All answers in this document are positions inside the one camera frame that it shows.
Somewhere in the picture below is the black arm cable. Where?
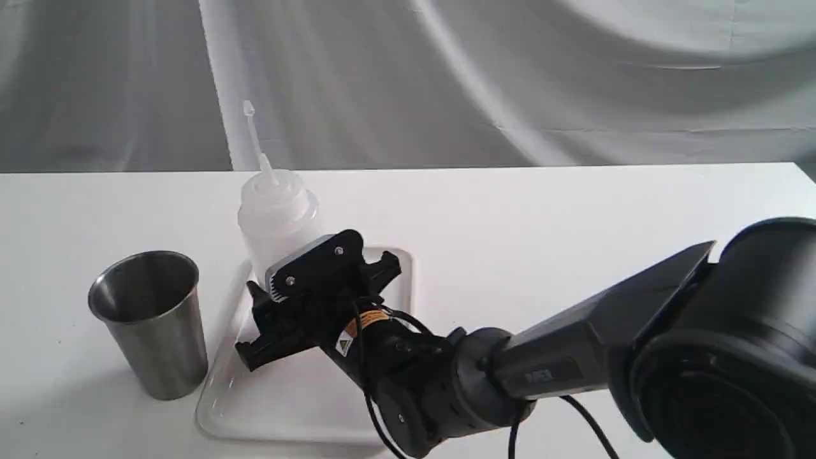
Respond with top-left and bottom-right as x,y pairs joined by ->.
347,296 -> 619,459

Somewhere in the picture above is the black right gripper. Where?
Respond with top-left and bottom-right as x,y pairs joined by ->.
234,229 -> 402,372

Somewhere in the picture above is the grey backdrop cloth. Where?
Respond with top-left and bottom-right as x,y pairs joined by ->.
1,1 -> 814,173

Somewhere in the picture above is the white plastic tray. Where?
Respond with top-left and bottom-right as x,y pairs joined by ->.
195,287 -> 380,446

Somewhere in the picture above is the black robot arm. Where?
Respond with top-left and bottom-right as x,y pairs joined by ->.
234,217 -> 815,458

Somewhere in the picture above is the translucent squeeze bottle amber liquid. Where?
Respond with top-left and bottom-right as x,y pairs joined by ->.
237,101 -> 323,288

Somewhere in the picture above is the stainless steel cup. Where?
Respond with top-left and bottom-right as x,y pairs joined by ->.
87,250 -> 208,400

